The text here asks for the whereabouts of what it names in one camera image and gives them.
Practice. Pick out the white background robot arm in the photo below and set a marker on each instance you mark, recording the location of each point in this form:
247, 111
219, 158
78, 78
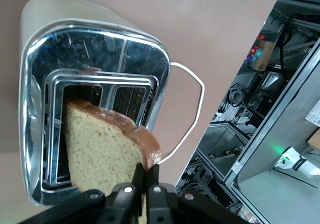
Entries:
297, 162

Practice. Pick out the brown cardboard box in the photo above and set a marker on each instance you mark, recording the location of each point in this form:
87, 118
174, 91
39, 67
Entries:
315, 140

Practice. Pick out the cream and chrome toaster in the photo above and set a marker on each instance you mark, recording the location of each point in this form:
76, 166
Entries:
37, 109

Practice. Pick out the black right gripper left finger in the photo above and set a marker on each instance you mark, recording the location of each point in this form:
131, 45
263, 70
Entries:
125, 201

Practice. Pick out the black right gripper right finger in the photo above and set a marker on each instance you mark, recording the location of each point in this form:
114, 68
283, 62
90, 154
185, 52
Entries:
160, 204

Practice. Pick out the white paper label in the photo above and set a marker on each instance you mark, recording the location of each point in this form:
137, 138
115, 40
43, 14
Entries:
313, 115

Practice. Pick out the colourful toy cubes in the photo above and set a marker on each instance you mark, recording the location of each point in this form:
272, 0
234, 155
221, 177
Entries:
255, 55

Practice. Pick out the grey panel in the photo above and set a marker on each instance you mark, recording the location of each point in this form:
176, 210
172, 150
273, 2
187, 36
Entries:
275, 199

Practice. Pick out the aluminium frame post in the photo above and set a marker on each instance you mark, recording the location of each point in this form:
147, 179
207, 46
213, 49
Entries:
275, 114

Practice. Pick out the slice of brown bread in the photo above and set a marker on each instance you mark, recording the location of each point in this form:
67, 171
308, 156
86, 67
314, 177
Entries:
100, 146

